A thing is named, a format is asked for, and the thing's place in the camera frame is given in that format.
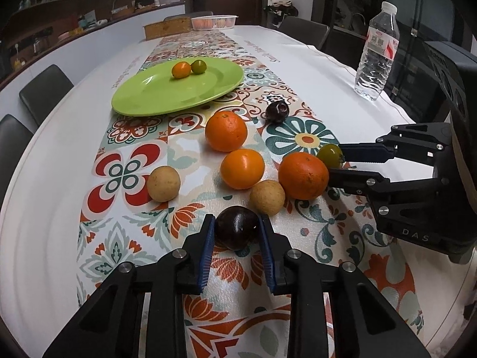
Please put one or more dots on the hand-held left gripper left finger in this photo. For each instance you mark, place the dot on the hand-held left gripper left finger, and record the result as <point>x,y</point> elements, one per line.
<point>207,257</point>

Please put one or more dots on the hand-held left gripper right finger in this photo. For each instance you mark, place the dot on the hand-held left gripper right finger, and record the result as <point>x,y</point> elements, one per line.
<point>267,261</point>

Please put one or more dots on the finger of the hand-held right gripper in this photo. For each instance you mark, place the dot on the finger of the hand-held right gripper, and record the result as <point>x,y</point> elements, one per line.
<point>354,179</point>
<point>365,153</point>

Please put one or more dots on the green cherry tomato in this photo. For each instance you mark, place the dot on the green cherry tomato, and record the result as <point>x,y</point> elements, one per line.
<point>198,66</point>
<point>329,156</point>

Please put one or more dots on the dark purple plum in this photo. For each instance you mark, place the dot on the dark purple plum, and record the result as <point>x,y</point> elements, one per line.
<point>277,111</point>
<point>236,227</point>

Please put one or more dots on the large orange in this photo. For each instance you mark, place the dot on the large orange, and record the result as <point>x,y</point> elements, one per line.
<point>303,175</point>
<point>226,131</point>

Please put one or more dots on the tan round fruit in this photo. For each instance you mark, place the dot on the tan round fruit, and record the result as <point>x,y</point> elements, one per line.
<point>163,184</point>
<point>267,197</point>

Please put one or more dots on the smooth small orange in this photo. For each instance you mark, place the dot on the smooth small orange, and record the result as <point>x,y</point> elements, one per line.
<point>242,168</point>

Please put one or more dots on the green plate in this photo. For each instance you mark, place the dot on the green plate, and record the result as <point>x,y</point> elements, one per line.
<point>167,93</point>

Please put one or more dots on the orange cherry tomato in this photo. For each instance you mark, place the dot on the orange cherry tomato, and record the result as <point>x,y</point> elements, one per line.
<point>180,69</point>

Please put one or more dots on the clear plastic water bottle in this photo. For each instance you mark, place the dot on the clear plastic water bottle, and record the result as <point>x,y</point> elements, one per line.
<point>374,59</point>

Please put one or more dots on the white floral tablecloth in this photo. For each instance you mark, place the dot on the white floral tablecloth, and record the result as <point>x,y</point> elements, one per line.
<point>56,194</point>

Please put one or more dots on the pile of bags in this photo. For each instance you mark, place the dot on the pile of bags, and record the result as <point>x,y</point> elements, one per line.
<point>281,11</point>

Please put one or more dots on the white plastic basket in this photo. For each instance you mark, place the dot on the white plastic basket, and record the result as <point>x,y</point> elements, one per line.
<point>214,22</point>

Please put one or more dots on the woven wooden box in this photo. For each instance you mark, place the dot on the woven wooden box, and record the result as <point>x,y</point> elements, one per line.
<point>167,29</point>

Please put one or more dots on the white desk lamp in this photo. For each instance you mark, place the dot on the white desk lamp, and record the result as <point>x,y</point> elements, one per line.
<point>116,0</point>

